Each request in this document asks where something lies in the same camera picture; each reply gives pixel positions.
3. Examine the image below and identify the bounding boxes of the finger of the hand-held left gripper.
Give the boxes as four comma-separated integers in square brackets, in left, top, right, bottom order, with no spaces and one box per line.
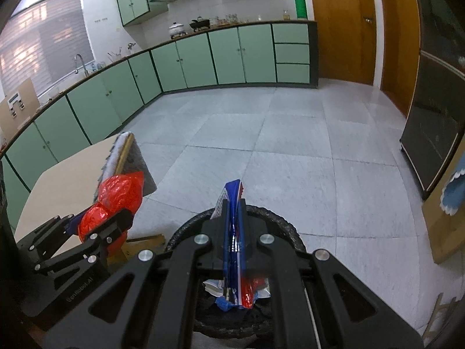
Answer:
[89,209,135,267]
[65,213,85,235]

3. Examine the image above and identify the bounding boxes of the red paper cup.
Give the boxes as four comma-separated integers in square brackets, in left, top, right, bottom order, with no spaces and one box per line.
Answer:
[78,174,145,244]

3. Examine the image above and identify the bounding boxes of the black glass cabinet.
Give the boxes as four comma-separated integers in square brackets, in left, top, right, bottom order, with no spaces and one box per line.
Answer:
[400,0,465,200]

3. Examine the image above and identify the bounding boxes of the beige tablecloth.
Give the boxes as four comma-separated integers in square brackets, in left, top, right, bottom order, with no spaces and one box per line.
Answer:
[12,133,126,248]

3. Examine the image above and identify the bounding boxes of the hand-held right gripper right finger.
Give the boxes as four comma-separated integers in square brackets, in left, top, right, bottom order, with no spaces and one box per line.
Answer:
[238,197,425,349]

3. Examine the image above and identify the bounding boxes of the blue scalloped cloth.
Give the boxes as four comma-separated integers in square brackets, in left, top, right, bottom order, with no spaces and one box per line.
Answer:
[439,165,465,217]

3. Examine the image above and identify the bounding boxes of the cardboard sheet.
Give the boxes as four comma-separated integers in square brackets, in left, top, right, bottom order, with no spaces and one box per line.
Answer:
[0,78,40,137]

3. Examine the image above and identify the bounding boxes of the wooden chair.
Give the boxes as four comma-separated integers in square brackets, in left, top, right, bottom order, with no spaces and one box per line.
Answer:
[423,293,458,339]

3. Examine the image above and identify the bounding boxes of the plain wooden door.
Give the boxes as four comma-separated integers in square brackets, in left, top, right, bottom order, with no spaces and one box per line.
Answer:
[378,0,422,117]

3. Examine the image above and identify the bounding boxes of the green base cabinets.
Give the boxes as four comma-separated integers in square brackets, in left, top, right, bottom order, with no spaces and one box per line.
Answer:
[0,20,319,233]

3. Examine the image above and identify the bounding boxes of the metal faucet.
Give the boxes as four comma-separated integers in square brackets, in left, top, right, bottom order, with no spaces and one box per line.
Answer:
[74,54,90,77]

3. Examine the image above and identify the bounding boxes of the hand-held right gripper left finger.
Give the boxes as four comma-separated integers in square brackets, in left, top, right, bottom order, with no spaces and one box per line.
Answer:
[44,198,233,349]

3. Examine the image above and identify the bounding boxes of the black wok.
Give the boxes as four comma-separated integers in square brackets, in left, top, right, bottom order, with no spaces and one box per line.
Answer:
[189,16,211,31]

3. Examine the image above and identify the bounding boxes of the bin with black liner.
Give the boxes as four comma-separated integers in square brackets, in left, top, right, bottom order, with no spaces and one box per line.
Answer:
[163,204,309,339]

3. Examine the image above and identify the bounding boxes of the wooden door with handle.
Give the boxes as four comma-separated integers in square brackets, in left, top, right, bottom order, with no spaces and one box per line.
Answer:
[307,0,375,86]

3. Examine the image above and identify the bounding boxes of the cardboard box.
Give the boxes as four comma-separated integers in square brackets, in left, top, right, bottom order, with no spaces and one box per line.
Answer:
[421,174,465,265]

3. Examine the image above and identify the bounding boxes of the grey patterned undercloth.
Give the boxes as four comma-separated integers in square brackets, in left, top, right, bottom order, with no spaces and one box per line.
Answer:
[98,131,158,204]

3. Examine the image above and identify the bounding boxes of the window blinds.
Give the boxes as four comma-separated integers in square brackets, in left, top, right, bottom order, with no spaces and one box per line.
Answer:
[0,0,95,97]

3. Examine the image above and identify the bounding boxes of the red blue striped wrapper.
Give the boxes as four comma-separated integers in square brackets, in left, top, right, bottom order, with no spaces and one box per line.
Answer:
[212,179,271,310]

